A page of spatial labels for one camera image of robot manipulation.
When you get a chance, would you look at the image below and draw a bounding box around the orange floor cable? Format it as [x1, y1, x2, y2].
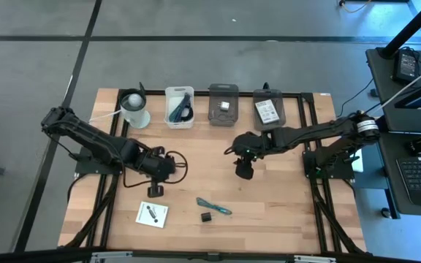
[338, 0, 374, 14]

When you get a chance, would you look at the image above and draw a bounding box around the black diagonal pole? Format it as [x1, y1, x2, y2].
[377, 0, 421, 60]

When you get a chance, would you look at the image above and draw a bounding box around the white card with black print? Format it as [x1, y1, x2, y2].
[134, 200, 170, 229]

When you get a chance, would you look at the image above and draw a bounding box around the black power adapter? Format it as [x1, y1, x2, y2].
[392, 48, 420, 84]

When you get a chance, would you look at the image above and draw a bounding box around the black desk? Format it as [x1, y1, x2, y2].
[345, 46, 421, 217]

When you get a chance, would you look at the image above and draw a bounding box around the dark translucent plastic bin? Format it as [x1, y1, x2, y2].
[207, 83, 240, 128]
[251, 88, 287, 132]

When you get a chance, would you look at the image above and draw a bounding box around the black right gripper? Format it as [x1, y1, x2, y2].
[231, 131, 270, 180]

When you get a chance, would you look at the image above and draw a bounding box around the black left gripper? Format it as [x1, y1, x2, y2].
[137, 145, 178, 199]

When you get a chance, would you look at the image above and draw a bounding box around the black floor cable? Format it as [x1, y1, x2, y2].
[335, 77, 376, 120]

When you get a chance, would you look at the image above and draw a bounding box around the white plastic bin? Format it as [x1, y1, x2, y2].
[164, 85, 196, 130]

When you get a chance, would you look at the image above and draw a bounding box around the black aluminium table frame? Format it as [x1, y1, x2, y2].
[64, 88, 367, 256]

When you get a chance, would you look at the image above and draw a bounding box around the black crossbar with silver brackets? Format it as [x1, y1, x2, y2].
[0, 247, 421, 263]

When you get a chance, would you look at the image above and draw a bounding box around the white thin rod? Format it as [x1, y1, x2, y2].
[371, 58, 421, 114]

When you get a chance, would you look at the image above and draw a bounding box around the white lamp cable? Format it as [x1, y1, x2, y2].
[88, 108, 124, 122]

